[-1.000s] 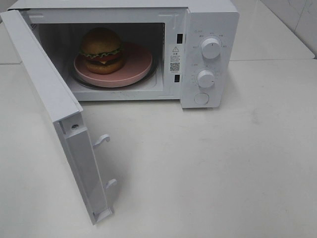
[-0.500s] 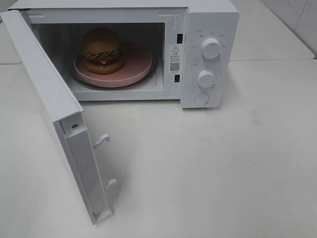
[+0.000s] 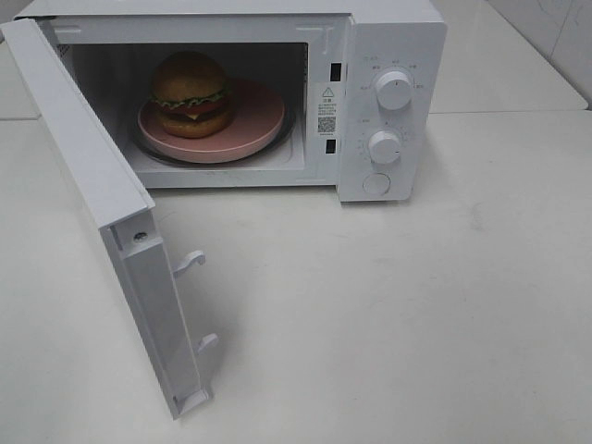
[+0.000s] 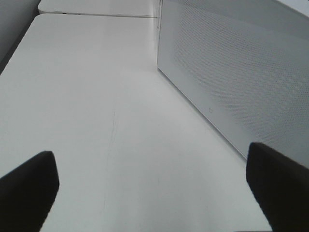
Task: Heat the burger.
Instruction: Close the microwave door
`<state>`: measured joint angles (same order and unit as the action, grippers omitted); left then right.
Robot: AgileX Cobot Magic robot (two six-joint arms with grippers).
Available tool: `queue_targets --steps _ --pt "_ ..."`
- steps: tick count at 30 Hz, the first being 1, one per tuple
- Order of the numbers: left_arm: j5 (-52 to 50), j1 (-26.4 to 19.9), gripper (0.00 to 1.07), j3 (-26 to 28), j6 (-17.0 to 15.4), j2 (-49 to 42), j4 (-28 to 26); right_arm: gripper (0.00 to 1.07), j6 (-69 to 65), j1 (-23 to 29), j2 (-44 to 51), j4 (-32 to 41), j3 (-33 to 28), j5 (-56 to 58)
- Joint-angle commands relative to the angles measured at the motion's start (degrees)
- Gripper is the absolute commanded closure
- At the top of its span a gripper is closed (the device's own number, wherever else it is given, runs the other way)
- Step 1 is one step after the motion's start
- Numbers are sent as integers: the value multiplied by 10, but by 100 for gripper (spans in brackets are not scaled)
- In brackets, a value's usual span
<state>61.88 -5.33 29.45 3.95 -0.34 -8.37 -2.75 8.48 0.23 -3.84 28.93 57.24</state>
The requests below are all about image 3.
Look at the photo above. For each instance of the white microwave door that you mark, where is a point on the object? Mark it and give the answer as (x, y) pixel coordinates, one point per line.
(121, 211)

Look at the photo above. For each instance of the white microwave oven body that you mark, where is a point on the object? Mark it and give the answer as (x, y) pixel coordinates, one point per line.
(110, 49)

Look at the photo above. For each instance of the burger with lettuce and tomato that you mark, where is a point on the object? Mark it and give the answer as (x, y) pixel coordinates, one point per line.
(192, 95)

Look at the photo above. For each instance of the lower white timer knob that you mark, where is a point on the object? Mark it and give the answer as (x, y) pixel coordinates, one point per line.
(384, 147)

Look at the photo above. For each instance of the white warning label sticker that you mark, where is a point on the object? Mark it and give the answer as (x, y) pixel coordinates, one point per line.
(328, 98)

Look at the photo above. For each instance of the upper white power knob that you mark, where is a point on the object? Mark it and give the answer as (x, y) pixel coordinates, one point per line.
(393, 88)

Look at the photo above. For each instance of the pink round plate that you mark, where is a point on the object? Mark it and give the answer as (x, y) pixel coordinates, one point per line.
(239, 125)

